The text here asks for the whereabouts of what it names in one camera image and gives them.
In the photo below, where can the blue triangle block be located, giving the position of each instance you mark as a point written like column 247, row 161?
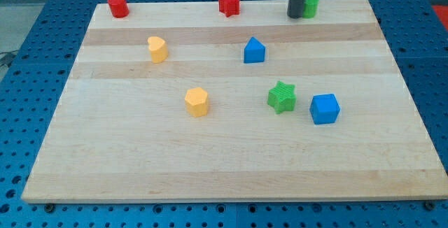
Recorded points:
column 254, row 51

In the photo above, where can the yellow heart block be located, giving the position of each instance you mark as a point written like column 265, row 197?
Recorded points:
column 158, row 49

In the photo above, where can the red cylinder block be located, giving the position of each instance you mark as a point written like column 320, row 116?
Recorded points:
column 119, row 8

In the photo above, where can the green star block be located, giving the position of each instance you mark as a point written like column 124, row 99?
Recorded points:
column 282, row 97

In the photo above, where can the blue cube block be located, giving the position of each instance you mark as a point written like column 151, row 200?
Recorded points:
column 324, row 109

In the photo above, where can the green cylinder block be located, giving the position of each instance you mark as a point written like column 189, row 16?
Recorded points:
column 310, row 8

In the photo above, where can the yellow hexagon block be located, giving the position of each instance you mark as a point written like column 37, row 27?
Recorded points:
column 197, row 102

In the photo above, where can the light wooden board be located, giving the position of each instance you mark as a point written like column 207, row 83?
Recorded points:
column 121, row 132

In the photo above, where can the red star block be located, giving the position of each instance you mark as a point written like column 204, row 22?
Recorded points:
column 229, row 7

